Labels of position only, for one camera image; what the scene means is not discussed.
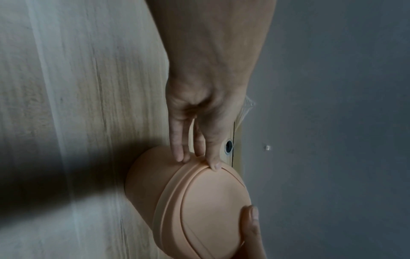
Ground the peach round container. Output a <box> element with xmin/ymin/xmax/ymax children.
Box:
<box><xmin>125</xmin><ymin>146</ymin><xmax>196</xmax><ymax>259</ymax></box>

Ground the person's right hand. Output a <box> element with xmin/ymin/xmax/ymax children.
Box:
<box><xmin>235</xmin><ymin>205</ymin><xmax>268</xmax><ymax>259</ymax></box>

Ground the person's left hand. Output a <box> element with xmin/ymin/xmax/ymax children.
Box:
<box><xmin>144</xmin><ymin>0</ymin><xmax>277</xmax><ymax>173</ymax></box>

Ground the clear plastic wrap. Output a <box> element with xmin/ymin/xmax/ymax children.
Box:
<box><xmin>238</xmin><ymin>95</ymin><xmax>258</xmax><ymax>125</ymax></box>

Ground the peach round lid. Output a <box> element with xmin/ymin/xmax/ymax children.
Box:
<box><xmin>153</xmin><ymin>154</ymin><xmax>252</xmax><ymax>259</ymax></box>

